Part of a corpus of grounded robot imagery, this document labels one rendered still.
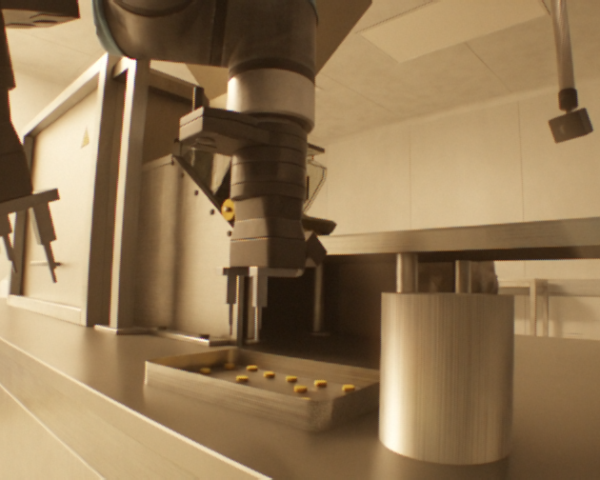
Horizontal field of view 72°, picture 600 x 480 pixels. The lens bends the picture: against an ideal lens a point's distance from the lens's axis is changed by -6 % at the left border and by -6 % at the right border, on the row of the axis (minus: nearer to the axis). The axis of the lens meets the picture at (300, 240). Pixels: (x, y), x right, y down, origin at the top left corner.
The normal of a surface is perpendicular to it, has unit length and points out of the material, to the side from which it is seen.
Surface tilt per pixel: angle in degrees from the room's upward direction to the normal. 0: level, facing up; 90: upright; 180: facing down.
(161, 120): 90
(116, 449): 90
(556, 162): 90
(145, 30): 176
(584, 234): 90
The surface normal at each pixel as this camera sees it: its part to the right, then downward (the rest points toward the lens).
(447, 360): -0.29, -0.10
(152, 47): -0.07, 0.99
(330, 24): 0.63, 0.43
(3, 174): 0.89, 0.10
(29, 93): 0.73, -0.05
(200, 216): -0.68, -0.08
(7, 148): 0.82, -0.23
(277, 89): 0.22, -0.08
